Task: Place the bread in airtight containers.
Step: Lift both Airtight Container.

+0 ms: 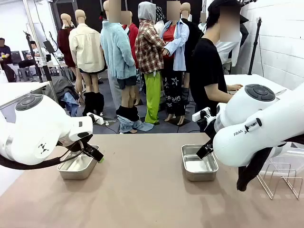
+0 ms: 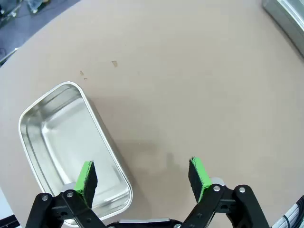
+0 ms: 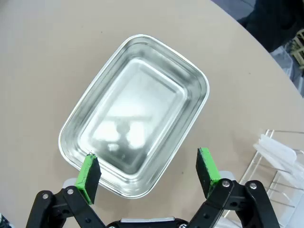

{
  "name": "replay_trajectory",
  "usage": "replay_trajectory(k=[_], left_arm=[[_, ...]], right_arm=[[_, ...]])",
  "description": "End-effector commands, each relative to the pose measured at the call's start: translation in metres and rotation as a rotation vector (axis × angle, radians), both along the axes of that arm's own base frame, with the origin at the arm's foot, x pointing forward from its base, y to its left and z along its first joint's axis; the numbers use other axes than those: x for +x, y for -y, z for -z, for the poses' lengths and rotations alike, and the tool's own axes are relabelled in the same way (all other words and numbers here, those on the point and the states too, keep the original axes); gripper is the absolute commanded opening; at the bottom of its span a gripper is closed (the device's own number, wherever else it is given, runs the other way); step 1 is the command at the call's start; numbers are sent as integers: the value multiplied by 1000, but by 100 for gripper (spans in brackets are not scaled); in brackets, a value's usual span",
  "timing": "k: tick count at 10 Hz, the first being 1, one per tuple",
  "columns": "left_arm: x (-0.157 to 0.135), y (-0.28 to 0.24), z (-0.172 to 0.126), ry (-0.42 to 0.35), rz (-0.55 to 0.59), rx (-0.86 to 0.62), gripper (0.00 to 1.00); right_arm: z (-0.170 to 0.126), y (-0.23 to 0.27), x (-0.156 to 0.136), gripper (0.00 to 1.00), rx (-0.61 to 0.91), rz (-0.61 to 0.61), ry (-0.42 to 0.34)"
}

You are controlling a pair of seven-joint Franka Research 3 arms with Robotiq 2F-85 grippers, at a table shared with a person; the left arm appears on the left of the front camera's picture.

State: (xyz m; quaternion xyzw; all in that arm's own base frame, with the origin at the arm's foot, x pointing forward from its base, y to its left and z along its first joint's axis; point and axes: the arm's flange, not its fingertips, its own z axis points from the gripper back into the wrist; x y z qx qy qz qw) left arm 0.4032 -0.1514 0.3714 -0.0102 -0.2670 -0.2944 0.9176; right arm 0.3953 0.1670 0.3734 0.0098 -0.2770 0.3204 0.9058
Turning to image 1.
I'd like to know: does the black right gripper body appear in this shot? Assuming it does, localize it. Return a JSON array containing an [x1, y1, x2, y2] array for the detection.
[[204, 114, 217, 143]]

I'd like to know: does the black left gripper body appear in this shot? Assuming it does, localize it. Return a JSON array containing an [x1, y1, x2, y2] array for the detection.
[[81, 136, 103, 161]]

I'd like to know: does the steel rectangular container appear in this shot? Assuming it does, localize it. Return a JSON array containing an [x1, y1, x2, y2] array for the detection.
[[181, 143, 219, 182], [57, 144, 100, 180]]

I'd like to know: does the black tablet on arm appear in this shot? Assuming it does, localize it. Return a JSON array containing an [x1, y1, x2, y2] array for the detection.
[[43, 32, 59, 63]]

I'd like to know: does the person's right forearm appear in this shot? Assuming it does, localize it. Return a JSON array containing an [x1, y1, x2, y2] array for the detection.
[[204, 84, 235, 103]]

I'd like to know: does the white side table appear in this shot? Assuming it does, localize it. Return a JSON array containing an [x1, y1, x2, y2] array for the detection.
[[223, 74, 291, 96]]

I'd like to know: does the person in black t-shirt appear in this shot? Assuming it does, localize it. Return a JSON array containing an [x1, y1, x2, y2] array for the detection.
[[190, 0, 243, 133]]

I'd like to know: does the grey clothes pile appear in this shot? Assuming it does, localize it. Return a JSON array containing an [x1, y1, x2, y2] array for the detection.
[[45, 76, 80, 117]]

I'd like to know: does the mannequin in white shirt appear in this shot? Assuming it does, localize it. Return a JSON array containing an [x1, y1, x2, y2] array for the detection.
[[216, 33, 243, 67]]

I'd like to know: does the mannequin in blue shirt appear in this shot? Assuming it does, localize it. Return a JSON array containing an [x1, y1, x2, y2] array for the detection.
[[161, 1, 191, 125]]

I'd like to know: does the white desk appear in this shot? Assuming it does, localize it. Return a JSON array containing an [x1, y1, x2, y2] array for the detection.
[[0, 82, 50, 109]]

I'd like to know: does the mannequin in black jacket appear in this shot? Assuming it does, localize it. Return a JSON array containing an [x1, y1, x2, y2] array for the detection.
[[180, 2, 203, 95]]

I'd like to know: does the mannequin in light blue fleece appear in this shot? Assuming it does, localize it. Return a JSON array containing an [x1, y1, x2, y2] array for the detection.
[[100, 0, 143, 134]]

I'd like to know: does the mannequin in plaid shirt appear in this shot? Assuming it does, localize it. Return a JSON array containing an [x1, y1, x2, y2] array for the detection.
[[134, 1, 166, 125]]

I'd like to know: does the mannequin in cream jacket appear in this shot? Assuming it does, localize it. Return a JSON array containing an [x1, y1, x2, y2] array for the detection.
[[68, 9, 107, 117]]

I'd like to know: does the mannequin in black coat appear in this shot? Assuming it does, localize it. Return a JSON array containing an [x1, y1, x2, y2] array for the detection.
[[239, 0, 250, 48]]

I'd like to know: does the small distant mannequin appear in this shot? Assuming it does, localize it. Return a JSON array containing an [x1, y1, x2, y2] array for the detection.
[[198, 11, 207, 33]]

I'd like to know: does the mannequin in maroon top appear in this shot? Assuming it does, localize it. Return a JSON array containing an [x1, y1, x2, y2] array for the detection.
[[57, 13, 78, 95]]

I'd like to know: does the seated person in white shirt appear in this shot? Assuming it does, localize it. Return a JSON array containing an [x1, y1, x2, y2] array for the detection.
[[19, 40, 47, 69]]

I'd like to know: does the black light stand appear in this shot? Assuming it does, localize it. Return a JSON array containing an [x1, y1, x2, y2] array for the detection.
[[23, 30, 52, 83]]

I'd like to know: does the tall metal pole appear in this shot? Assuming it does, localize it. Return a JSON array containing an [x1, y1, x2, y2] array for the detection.
[[22, 0, 60, 103]]

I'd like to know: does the mannequin in red jacket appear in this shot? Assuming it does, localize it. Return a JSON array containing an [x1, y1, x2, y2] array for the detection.
[[121, 10, 140, 69]]

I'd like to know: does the seated person in dark shirt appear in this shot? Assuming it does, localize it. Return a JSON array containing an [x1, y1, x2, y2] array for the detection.
[[0, 38, 12, 65]]

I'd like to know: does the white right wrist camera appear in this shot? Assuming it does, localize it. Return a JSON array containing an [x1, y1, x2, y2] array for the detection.
[[191, 107, 211, 122]]

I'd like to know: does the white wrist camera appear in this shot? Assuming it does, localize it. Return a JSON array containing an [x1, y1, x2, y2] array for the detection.
[[191, 107, 211, 122], [86, 112, 105, 126]]

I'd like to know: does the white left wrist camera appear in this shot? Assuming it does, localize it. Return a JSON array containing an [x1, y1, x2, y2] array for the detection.
[[86, 112, 105, 126]]

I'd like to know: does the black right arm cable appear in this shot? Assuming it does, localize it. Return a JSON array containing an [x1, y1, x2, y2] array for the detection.
[[237, 135, 304, 192]]

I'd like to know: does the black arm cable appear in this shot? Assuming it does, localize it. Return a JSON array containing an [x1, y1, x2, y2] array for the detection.
[[0, 140, 86, 171], [237, 135, 304, 192]]

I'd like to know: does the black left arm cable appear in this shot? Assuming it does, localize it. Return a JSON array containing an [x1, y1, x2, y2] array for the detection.
[[0, 140, 86, 171]]

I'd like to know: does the steel wire rack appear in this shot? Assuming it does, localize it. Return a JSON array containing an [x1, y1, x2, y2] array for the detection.
[[256, 163, 304, 200]]

